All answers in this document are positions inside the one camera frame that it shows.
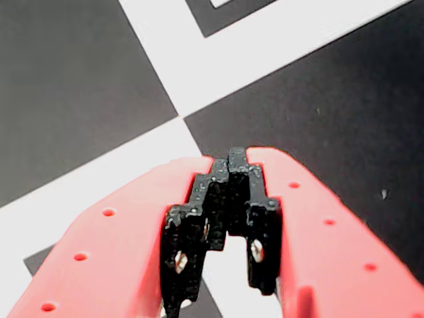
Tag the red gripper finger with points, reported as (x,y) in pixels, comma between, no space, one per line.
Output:
(116,248)
(314,248)

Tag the black white marker checkerboard mat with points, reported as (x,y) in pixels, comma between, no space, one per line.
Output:
(265,66)

